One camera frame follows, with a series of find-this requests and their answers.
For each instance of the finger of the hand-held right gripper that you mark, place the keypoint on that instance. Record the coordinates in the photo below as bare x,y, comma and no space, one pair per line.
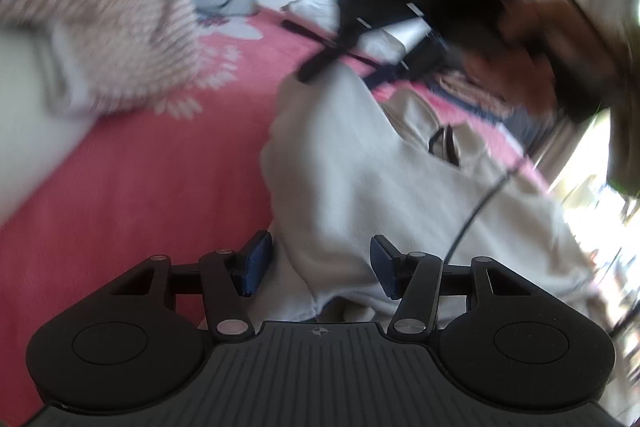
310,32
325,57

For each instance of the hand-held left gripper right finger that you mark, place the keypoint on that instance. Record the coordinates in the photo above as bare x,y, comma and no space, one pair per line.
385,264

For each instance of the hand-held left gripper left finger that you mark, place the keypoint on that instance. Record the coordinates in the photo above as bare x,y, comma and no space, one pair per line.
257,264

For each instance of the beige zip jacket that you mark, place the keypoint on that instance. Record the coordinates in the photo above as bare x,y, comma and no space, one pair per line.
375,182

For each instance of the person's right hand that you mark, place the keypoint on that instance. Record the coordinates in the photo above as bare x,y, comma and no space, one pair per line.
525,57

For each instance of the white folded garment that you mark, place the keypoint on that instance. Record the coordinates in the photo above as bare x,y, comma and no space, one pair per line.
395,39

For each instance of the tan patterned folded garment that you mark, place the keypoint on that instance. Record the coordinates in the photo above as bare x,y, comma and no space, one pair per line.
475,94

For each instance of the pink floral blanket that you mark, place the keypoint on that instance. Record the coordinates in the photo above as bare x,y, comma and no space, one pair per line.
150,187

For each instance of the pink white houndstooth sweater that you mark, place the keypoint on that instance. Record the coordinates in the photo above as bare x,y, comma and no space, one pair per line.
100,7

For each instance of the white fleece cloth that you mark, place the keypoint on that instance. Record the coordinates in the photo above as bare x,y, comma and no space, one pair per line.
25,117

